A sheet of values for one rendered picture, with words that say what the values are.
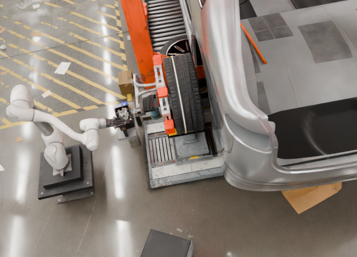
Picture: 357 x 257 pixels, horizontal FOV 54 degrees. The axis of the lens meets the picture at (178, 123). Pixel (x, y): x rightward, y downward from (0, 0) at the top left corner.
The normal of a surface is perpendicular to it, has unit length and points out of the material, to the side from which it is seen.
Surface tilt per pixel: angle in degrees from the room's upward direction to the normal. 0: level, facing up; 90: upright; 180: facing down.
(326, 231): 0
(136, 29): 90
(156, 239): 0
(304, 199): 2
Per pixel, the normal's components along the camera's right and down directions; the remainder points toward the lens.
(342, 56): -0.04, -0.27
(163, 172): -0.11, -0.60
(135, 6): 0.14, 0.78
